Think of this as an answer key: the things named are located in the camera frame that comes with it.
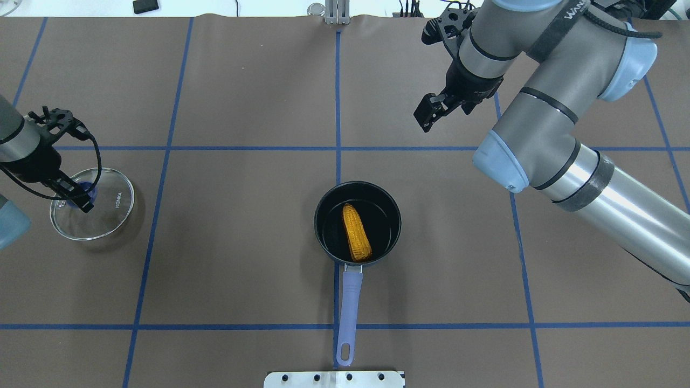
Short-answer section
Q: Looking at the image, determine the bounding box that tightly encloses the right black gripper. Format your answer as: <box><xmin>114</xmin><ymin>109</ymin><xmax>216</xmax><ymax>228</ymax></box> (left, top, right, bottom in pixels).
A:
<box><xmin>412</xmin><ymin>59</ymin><xmax>503</xmax><ymax>133</ymax></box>

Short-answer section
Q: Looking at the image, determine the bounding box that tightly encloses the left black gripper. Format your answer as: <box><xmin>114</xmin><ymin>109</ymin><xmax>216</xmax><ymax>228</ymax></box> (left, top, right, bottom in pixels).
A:
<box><xmin>4</xmin><ymin>143</ymin><xmax>95</xmax><ymax>213</ymax></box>

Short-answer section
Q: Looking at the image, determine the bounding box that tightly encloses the glass lid purple knob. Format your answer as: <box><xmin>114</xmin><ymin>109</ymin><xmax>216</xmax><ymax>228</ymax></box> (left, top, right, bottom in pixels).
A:
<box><xmin>49</xmin><ymin>168</ymin><xmax>135</xmax><ymax>241</ymax></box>

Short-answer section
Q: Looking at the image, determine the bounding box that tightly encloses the yellow toy corn cob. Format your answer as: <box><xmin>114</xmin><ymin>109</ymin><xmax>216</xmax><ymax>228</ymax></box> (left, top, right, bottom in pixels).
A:
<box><xmin>342</xmin><ymin>203</ymin><xmax>373</xmax><ymax>262</ymax></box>

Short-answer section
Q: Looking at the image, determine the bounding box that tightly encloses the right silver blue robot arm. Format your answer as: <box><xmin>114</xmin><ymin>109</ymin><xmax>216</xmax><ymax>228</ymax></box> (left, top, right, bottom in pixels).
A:
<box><xmin>414</xmin><ymin>1</ymin><xmax>688</xmax><ymax>299</ymax></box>

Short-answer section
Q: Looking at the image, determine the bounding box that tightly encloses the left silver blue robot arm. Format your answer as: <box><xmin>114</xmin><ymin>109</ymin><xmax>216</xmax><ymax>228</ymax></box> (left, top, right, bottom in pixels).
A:
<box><xmin>1</xmin><ymin>96</ymin><xmax>102</xmax><ymax>213</ymax></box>

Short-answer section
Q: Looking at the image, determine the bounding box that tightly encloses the dark blue saucepan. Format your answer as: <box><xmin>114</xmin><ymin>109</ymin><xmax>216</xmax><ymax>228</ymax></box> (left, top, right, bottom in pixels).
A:
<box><xmin>313</xmin><ymin>180</ymin><xmax>402</xmax><ymax>368</ymax></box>

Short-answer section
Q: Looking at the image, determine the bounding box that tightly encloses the small black box on table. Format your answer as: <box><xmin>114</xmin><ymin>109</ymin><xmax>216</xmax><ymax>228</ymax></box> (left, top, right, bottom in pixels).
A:
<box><xmin>132</xmin><ymin>0</ymin><xmax>160</xmax><ymax>15</ymax></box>

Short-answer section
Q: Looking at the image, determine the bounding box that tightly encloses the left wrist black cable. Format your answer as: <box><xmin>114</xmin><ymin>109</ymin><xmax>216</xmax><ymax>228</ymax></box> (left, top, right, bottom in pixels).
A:
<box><xmin>0</xmin><ymin>129</ymin><xmax>103</xmax><ymax>201</ymax></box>

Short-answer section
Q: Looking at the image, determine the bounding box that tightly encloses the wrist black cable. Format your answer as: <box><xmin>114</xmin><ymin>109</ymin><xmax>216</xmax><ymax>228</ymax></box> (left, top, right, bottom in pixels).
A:
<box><xmin>0</xmin><ymin>129</ymin><xmax>103</xmax><ymax>201</ymax></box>
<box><xmin>582</xmin><ymin>5</ymin><xmax>664</xmax><ymax>39</ymax></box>

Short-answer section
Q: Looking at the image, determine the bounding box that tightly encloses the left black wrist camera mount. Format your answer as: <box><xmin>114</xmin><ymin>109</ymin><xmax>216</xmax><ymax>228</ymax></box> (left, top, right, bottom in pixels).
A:
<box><xmin>25</xmin><ymin>106</ymin><xmax>94</xmax><ymax>147</ymax></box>

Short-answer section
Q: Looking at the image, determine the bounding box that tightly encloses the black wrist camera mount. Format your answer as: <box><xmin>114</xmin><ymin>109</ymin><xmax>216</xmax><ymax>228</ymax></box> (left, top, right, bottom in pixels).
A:
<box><xmin>25</xmin><ymin>106</ymin><xmax>94</xmax><ymax>147</ymax></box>
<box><xmin>421</xmin><ymin>1</ymin><xmax>479</xmax><ymax>58</ymax></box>

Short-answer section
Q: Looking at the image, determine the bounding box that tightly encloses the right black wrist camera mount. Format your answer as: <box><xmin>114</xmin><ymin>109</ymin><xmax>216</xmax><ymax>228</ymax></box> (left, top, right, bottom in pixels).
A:
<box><xmin>421</xmin><ymin>1</ymin><xmax>479</xmax><ymax>58</ymax></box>

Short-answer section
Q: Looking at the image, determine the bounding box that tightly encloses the aluminium frame post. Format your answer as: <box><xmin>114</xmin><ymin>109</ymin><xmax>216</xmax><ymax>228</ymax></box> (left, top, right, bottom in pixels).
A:
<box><xmin>307</xmin><ymin>0</ymin><xmax>351</xmax><ymax>25</ymax></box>

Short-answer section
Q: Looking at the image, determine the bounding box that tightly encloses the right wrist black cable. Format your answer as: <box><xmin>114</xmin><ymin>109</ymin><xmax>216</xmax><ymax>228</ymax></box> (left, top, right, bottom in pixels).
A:
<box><xmin>582</xmin><ymin>5</ymin><xmax>664</xmax><ymax>39</ymax></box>

